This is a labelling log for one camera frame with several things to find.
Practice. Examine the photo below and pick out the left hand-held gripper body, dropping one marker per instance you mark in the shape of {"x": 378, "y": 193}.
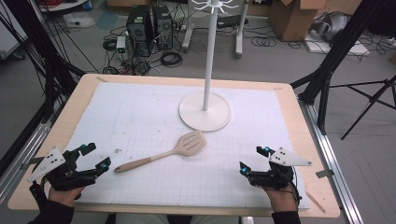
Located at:
{"x": 67, "y": 179}

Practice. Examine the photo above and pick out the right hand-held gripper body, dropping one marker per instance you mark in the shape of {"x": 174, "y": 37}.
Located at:
{"x": 274, "y": 179}

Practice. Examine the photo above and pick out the beige slotted spatula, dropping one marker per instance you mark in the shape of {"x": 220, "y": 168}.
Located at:
{"x": 190, "y": 145}

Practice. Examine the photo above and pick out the person's left hand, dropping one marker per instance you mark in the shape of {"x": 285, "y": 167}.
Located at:
{"x": 63, "y": 196}

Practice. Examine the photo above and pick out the person's right hand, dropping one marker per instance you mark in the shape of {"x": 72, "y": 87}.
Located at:
{"x": 282, "y": 200}

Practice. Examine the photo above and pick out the wooden table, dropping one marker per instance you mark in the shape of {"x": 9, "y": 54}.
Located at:
{"x": 299, "y": 124}

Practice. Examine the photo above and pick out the white hook rack stand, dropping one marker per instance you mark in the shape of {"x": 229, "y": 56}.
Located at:
{"x": 205, "y": 115}

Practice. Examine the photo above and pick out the white grid mat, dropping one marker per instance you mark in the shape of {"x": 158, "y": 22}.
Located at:
{"x": 155, "y": 118}

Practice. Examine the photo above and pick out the small white power box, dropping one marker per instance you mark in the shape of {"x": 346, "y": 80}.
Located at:
{"x": 121, "y": 44}

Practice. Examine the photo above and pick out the black tripod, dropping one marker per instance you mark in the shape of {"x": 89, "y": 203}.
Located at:
{"x": 372, "y": 99}

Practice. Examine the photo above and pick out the white rolling stand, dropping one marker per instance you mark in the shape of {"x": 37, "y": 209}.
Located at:
{"x": 239, "y": 34}

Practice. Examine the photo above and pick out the black computer tower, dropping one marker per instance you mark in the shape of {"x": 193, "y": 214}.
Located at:
{"x": 139, "y": 28}
{"x": 162, "y": 26}

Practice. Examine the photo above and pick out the cardboard box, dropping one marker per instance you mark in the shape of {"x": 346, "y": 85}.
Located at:
{"x": 292, "y": 18}

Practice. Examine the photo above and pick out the white foam board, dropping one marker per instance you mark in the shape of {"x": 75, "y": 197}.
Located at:
{"x": 355, "y": 49}

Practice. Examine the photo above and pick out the grey bag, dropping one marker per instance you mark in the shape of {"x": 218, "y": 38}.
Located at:
{"x": 331, "y": 26}

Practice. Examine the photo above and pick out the aluminium rail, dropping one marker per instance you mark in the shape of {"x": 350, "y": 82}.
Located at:
{"x": 21, "y": 155}
{"x": 336, "y": 161}

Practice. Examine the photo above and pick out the black metal frame post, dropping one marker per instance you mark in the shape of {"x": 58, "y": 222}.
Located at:
{"x": 46, "y": 62}
{"x": 339, "y": 49}

